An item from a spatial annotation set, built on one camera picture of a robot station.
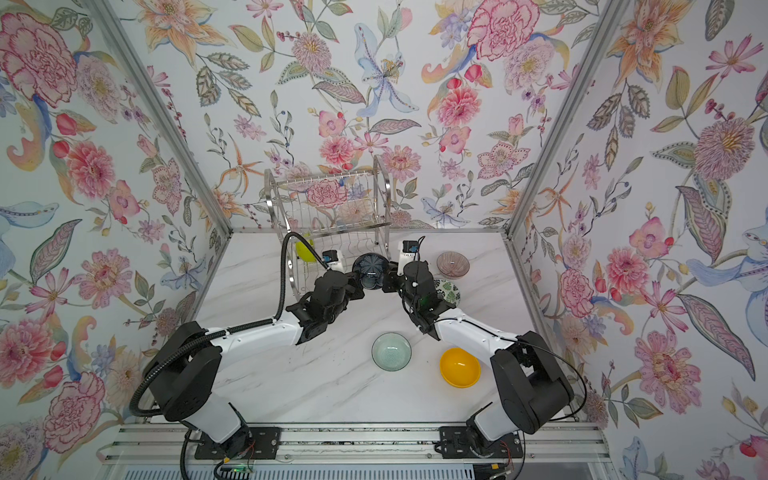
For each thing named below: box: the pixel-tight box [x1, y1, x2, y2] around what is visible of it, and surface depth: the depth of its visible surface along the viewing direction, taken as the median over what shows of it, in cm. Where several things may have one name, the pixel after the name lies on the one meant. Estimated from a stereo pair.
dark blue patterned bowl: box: [352, 252, 389, 290], surface depth 88 cm
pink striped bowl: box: [436, 251, 471, 279], surface depth 109 cm
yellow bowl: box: [440, 347, 481, 388], surface depth 86 cm
